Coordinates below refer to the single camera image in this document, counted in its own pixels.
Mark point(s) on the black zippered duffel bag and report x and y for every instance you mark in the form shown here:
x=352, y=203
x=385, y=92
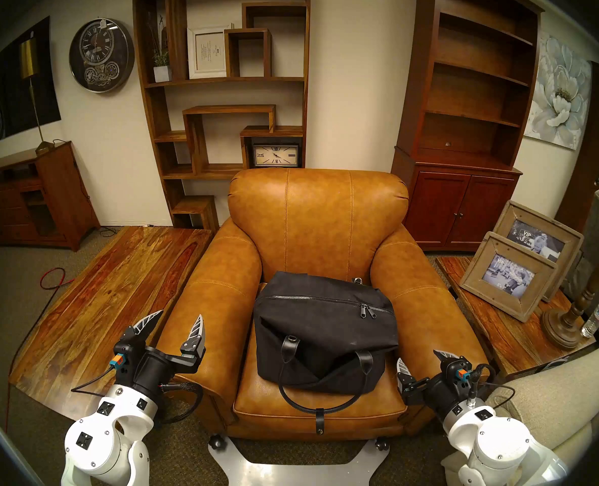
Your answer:
x=325, y=333

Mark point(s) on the open geometric wooden shelf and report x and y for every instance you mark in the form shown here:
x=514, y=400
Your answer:
x=195, y=146

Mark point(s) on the beige upholstered armchair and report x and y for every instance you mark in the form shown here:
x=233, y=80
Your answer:
x=557, y=394

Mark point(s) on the striped wood coffee table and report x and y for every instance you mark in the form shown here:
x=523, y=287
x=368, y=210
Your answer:
x=107, y=297

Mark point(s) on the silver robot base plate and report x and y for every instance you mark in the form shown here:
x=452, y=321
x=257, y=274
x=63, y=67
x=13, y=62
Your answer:
x=299, y=475

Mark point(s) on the white framed certificate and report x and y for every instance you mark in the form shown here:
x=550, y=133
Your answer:
x=207, y=52

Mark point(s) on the small rustic photo frame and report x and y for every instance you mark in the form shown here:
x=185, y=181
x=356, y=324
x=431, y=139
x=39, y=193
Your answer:
x=507, y=276

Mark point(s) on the white flower painting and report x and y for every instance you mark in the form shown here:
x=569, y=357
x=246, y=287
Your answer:
x=557, y=95

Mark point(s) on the cherry wood bookcase hutch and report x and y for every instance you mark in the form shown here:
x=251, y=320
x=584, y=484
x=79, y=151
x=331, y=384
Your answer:
x=461, y=206

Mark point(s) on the black caster wheel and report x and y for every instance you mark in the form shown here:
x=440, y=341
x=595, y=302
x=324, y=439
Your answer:
x=380, y=443
x=217, y=442

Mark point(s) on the small potted plant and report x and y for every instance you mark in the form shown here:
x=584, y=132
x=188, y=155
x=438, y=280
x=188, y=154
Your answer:
x=162, y=74

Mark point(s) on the dark wood media console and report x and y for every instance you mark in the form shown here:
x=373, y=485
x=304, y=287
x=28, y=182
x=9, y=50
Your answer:
x=61, y=196

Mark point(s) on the turned wood lamp base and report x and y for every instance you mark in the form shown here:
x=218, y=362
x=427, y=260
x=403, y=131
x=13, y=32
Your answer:
x=563, y=328

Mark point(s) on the striped wood side table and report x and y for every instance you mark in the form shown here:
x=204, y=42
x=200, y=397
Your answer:
x=502, y=338

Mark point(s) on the tan leather armchair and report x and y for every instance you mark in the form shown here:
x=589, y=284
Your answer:
x=320, y=216

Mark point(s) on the large rustic photo frame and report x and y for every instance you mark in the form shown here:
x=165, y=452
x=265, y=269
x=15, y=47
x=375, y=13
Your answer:
x=537, y=239

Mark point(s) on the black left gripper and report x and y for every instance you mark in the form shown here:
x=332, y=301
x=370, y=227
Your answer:
x=152, y=371

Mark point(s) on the rectangular mantel clock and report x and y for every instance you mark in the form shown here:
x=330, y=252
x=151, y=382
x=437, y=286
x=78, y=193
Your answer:
x=276, y=156

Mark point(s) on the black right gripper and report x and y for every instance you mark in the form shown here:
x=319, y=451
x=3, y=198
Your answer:
x=446, y=389

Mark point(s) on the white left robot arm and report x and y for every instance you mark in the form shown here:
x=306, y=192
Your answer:
x=102, y=439

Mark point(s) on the round gear wall clock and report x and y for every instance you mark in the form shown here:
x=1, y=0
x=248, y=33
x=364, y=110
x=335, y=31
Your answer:
x=102, y=54

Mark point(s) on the clear plastic water bottle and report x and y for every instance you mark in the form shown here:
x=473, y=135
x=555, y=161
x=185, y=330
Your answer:
x=595, y=318

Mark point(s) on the gold shade table lamp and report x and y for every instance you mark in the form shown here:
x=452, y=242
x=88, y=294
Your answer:
x=27, y=57

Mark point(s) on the dark zebra wall canvas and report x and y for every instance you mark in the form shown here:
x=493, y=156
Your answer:
x=6, y=95

